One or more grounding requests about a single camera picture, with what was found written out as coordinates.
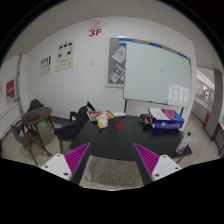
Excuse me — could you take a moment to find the blue white cardboard box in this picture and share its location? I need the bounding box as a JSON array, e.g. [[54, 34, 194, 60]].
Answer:
[[149, 108, 184, 129]]

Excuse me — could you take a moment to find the black device on table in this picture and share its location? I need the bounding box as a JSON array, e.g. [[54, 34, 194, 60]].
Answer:
[[140, 114, 153, 126]]

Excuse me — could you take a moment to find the red round coaster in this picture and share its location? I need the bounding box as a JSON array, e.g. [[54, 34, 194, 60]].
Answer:
[[115, 124, 125, 130]]

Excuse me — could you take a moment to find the large whiteboard on stand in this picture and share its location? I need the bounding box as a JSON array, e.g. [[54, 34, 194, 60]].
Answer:
[[124, 42, 192, 108]]

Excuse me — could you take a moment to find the grey chair far back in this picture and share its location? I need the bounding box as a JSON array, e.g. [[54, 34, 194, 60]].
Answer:
[[28, 99, 43, 111]]

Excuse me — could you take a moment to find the white poster right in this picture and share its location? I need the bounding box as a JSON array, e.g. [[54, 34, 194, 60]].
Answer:
[[56, 40, 75, 71]]

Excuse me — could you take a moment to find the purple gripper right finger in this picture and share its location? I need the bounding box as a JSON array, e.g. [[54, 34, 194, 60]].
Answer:
[[134, 143, 181, 181]]

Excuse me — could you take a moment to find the black chair with jacket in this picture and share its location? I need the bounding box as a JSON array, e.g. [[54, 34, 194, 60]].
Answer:
[[54, 102, 95, 152]]

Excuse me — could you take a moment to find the white poster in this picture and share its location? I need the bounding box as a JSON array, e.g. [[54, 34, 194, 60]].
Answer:
[[56, 40, 75, 71], [40, 56, 51, 75]]

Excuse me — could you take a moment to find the grey notice board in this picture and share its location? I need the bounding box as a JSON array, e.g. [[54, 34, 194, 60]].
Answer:
[[105, 37, 191, 88]]

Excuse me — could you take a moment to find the colourful book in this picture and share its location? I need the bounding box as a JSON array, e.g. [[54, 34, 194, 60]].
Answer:
[[87, 110, 115, 121]]

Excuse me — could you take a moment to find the white poster left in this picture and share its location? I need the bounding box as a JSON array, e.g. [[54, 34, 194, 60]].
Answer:
[[40, 56, 51, 75]]

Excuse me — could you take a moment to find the black table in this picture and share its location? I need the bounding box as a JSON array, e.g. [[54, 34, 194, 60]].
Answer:
[[69, 115, 193, 186]]

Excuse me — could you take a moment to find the round brown wooden table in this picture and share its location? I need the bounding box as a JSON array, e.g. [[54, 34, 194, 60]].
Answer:
[[21, 107, 55, 131]]

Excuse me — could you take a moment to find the clear plastic water bottle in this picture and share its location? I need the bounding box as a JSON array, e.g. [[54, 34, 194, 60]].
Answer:
[[176, 132, 191, 155]]

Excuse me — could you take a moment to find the red 3F wall sign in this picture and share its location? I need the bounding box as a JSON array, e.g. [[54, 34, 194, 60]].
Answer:
[[88, 28, 102, 38]]

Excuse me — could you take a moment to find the white mug yellow handle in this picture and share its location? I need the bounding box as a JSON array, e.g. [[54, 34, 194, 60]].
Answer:
[[97, 115, 108, 129]]

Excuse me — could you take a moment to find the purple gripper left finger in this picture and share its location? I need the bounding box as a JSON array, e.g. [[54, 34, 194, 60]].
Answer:
[[42, 143, 90, 180]]

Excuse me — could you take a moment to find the white object behind book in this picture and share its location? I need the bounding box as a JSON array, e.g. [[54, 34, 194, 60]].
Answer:
[[114, 112, 126, 117]]

